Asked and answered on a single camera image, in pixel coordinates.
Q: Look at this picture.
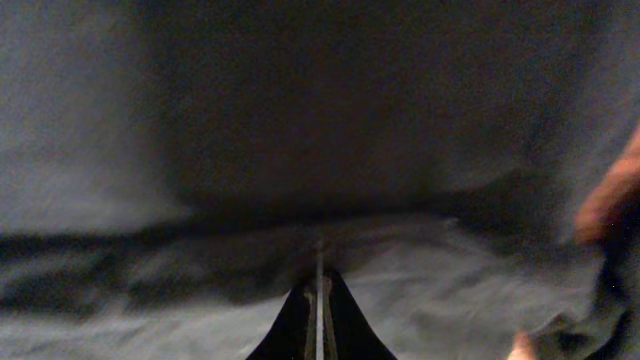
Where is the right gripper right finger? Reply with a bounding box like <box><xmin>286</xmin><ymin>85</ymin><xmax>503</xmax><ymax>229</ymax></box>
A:
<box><xmin>322</xmin><ymin>271</ymin><xmax>397</xmax><ymax>360</ymax></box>

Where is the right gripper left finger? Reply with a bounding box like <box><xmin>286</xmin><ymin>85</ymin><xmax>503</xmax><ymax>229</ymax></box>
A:
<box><xmin>247</xmin><ymin>280</ymin><xmax>316</xmax><ymax>360</ymax></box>

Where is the dark teal t-shirt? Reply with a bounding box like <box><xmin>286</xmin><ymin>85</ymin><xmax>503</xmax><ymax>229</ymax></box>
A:
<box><xmin>1</xmin><ymin>1</ymin><xmax>639</xmax><ymax>359</ymax></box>

